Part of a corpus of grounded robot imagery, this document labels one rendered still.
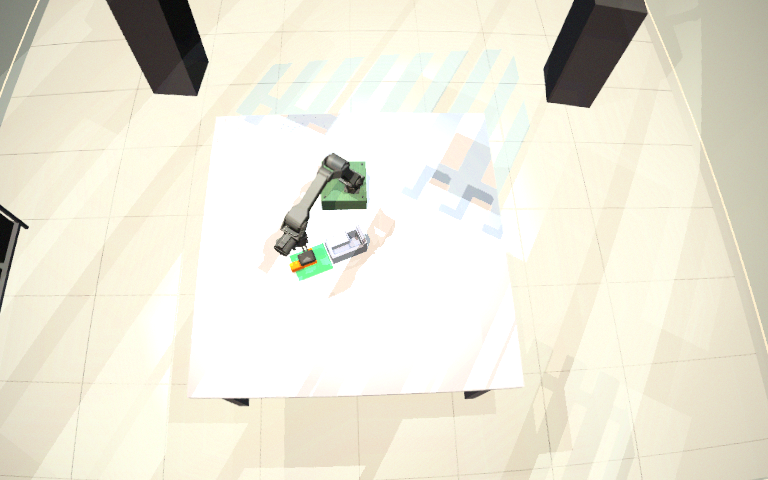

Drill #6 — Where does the orange block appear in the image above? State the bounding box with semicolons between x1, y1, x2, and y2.
289;260;317;273

